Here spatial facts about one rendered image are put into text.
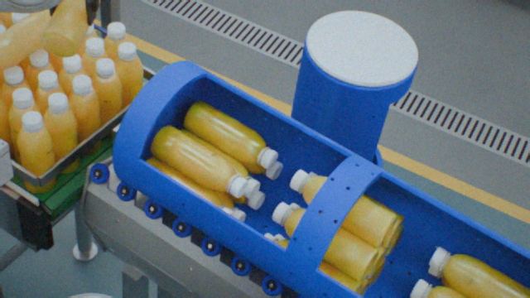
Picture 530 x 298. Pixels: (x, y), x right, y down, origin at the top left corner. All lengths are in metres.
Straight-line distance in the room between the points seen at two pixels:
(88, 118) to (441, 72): 2.17
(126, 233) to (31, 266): 1.05
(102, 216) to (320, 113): 0.60
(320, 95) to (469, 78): 1.76
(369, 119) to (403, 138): 1.31
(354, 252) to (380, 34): 0.78
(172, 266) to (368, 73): 0.66
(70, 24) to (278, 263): 0.60
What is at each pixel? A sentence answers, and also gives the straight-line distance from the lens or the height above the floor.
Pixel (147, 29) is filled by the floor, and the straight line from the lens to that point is 3.66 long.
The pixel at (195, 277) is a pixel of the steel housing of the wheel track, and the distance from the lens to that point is 1.76.
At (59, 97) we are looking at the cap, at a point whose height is 1.10.
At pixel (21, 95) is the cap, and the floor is 1.10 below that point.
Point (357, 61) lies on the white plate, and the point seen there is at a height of 1.04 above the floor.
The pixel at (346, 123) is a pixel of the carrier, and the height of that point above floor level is 0.90.
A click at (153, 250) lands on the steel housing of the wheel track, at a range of 1.80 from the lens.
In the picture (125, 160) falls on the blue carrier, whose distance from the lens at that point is 1.62.
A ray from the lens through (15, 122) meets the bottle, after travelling 1.81.
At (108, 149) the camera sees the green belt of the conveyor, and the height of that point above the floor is 0.90.
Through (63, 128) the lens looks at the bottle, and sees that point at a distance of 1.78.
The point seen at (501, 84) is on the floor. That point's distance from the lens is 3.75.
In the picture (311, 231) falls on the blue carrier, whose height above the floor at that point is 1.19.
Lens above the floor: 2.33
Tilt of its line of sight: 47 degrees down
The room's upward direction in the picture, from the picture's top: 9 degrees clockwise
